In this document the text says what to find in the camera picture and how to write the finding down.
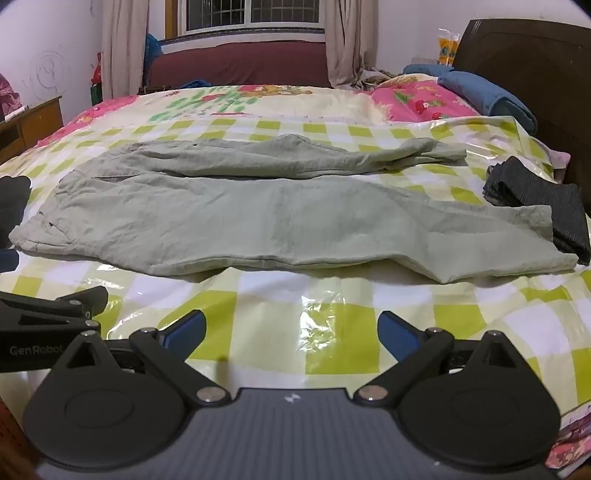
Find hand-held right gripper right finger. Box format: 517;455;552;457
353;311;529;408

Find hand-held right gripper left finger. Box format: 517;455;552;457
54;309;230;407

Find light green pants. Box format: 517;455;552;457
9;134;579;284

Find dark grey folded pants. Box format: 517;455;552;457
482;156;591;266

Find dark cloth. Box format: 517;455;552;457
0;176;32;247

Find green checked plastic sheet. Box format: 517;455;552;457
0;115;591;444

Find wooden cabinet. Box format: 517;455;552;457
0;96;64;163

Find red green toy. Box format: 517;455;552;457
90;52;103;104

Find pink floral bed blanket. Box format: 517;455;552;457
39;74;483;148

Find blue bag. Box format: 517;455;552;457
145;33;163;71

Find grey crumpled clothes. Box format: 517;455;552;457
353;67;402;90

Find blue folded blanket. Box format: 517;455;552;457
403;64;539;136

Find maroon covered sofa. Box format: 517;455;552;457
147;38;332;89

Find orange yellow packets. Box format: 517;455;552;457
438;28;461;66

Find dark wooden headboard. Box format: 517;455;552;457
450;18;591;215

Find barred window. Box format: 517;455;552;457
178;0;326;34

